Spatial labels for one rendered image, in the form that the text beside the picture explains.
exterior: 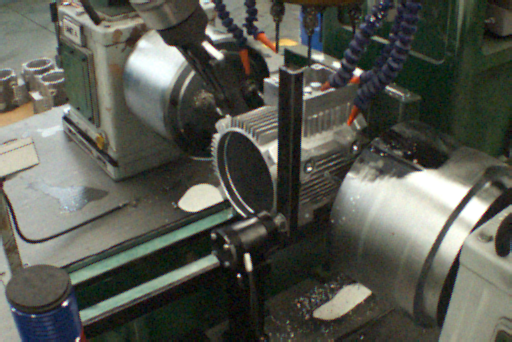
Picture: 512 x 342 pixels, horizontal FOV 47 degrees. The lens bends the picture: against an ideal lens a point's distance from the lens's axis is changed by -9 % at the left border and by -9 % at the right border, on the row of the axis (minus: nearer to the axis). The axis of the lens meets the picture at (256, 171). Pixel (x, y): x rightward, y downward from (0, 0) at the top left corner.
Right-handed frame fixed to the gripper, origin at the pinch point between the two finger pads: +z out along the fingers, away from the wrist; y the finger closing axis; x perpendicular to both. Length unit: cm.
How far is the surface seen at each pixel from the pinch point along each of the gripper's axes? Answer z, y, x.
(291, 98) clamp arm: -11.6, -20.8, 0.1
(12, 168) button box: -11.7, 14.9, 33.4
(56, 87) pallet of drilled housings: 89, 214, 5
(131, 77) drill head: 1.1, 28.9, 5.2
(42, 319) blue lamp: -31, -39, 36
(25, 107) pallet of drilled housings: 98, 240, 24
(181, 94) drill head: 2.5, 14.9, 2.5
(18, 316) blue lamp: -32, -37, 38
